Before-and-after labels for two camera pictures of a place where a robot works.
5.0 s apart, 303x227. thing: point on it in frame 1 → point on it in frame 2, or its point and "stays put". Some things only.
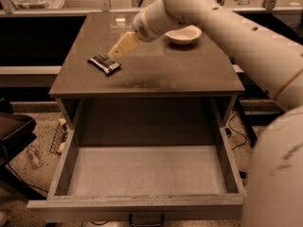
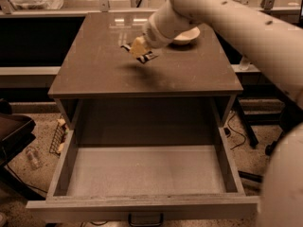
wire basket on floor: x=62 y=134 stays put
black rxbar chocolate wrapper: x=104 y=63 → x=142 y=59
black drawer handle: x=161 y=224 stays put
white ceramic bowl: x=185 y=35 stays put
